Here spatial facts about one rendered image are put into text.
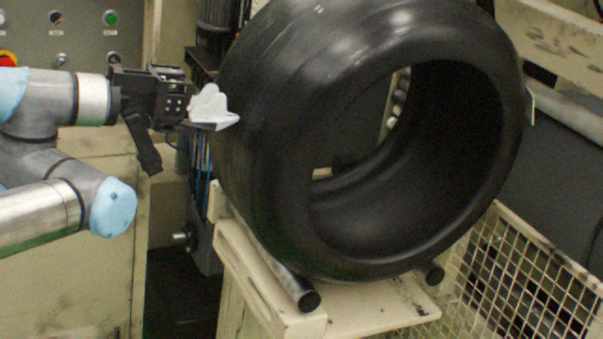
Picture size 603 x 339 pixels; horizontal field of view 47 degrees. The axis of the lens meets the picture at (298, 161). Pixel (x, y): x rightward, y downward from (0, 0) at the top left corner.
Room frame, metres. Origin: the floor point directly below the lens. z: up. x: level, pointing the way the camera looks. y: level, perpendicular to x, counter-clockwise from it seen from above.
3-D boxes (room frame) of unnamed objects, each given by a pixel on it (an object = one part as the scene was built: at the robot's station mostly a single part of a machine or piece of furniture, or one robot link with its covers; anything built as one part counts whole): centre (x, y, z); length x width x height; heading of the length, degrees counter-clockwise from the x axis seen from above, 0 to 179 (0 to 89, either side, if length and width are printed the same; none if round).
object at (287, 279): (1.12, 0.03, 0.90); 0.35 x 0.05 x 0.05; 31
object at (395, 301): (1.20, -0.09, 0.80); 0.37 x 0.36 x 0.02; 121
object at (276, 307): (1.13, 0.03, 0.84); 0.36 x 0.09 x 0.06; 31
